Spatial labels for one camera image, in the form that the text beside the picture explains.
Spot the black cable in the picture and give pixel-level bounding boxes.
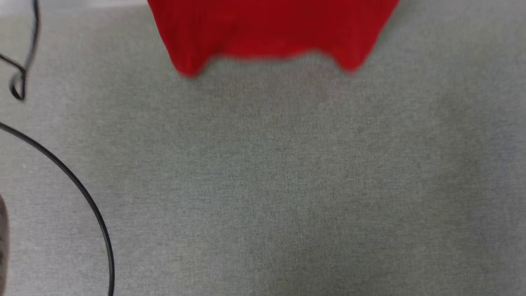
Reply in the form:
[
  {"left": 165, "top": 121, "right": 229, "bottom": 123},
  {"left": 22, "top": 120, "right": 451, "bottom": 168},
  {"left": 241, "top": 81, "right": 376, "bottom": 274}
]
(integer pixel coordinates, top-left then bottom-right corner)
[
  {"left": 0, "top": 0, "right": 41, "bottom": 102},
  {"left": 0, "top": 122, "right": 115, "bottom": 296}
]

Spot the red jersey with white stripes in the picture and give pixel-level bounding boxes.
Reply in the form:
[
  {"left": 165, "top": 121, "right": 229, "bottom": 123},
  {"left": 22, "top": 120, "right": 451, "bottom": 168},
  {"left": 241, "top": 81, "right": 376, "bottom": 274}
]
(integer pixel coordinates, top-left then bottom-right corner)
[{"left": 147, "top": 0, "right": 400, "bottom": 79}]

